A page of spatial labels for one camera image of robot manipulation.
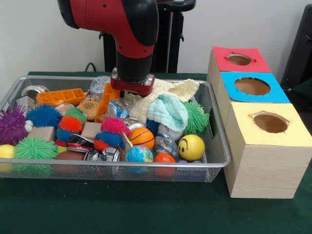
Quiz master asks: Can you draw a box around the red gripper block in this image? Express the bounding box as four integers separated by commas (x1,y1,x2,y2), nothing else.
110,77,156,97

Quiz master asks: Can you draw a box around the cream waffle cloth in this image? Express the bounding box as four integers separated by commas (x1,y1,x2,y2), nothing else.
129,78,200,122

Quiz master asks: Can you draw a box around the clear plastic bottle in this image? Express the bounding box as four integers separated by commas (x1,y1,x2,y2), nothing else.
90,76,112,100

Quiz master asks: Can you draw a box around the mint green waffle cloth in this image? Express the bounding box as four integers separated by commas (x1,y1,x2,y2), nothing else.
147,94,189,132

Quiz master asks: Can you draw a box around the green spiky rubber ball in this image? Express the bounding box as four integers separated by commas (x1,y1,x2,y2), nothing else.
182,101,210,135
14,136,59,160

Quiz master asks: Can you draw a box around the blue spiky rubber toy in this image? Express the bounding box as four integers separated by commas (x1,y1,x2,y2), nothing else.
25,104,61,129

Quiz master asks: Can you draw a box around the clear mesh bin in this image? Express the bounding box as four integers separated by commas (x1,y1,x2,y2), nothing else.
0,75,231,182

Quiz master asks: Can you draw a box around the wooden box with three holes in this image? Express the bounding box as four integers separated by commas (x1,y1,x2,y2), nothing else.
206,46,312,199

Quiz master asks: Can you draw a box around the small orange basketball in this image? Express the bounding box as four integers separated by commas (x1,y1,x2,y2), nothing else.
128,127,156,150

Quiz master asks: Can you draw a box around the blue globe ball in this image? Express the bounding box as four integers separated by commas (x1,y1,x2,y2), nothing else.
124,145,154,174

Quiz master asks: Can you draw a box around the orange toy building block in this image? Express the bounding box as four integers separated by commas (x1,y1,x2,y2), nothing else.
36,88,87,105

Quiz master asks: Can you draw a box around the yellow plastic ball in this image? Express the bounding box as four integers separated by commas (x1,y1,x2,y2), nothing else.
177,134,206,161

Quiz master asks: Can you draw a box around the dark green table cloth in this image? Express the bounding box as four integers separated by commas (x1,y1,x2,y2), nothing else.
0,71,312,234

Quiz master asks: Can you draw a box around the purple spiky monster toy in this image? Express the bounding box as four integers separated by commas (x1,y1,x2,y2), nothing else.
0,106,34,146

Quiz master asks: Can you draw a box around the green cloth side table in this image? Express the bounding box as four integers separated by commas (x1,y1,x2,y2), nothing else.
289,78,312,98

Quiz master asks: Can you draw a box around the black upright panel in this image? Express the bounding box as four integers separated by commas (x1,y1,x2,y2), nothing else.
280,3,312,85

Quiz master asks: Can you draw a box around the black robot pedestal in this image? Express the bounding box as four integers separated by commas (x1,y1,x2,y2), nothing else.
98,0,197,73

